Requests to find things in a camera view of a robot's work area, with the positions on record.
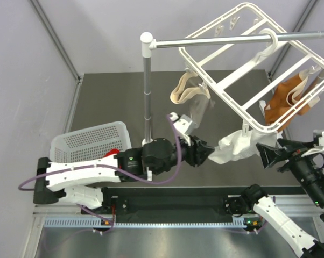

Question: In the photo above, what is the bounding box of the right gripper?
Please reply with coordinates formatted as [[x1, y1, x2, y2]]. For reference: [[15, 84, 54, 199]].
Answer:
[[256, 136, 324, 206]]

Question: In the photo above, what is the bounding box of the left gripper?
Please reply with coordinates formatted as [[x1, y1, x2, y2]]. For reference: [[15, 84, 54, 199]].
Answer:
[[152, 134, 214, 176]]

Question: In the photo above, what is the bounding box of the white sock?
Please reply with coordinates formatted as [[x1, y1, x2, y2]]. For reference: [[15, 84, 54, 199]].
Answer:
[[249, 130, 278, 156], [208, 130, 254, 164]]

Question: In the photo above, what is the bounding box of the white clip sock hanger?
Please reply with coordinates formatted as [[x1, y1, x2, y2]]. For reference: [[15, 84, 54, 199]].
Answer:
[[179, 2, 324, 133]]

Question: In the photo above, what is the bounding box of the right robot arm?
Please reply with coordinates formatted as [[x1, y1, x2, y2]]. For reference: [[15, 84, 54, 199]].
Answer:
[[223, 137, 324, 257]]

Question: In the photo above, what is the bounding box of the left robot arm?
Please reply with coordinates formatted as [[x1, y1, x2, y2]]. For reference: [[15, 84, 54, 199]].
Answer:
[[33, 137, 215, 213]]

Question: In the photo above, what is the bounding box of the grey beige sock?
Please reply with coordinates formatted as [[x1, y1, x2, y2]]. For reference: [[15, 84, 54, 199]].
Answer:
[[170, 71, 215, 128]]

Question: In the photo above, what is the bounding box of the orange beige sock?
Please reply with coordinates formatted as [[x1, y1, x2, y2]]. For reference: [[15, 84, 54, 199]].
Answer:
[[264, 69, 309, 125]]

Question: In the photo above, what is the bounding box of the red sock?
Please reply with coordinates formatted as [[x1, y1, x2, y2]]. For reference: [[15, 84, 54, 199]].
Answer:
[[103, 149, 120, 158]]

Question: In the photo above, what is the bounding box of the white perforated plastic basket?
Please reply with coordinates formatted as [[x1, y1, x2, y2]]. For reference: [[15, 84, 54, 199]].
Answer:
[[49, 121, 131, 163]]

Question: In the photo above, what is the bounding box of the dark grey table mat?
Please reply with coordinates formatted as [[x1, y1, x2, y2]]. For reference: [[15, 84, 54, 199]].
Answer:
[[71, 71, 298, 187]]

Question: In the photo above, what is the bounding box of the metal drying rack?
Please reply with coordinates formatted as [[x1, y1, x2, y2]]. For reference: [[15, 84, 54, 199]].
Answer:
[[140, 31, 324, 144]]

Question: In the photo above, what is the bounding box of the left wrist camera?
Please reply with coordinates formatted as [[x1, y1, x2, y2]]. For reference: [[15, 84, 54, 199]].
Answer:
[[169, 112, 198, 135]]

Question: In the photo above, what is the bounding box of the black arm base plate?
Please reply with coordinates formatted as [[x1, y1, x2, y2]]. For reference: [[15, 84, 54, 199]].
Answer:
[[81, 195, 262, 218]]

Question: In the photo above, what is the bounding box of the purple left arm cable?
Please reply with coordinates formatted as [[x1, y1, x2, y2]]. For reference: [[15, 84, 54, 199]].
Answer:
[[18, 114, 183, 234]]

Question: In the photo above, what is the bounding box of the slotted grey cable duct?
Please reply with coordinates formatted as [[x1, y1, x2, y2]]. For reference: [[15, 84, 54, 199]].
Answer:
[[44, 217, 262, 228]]

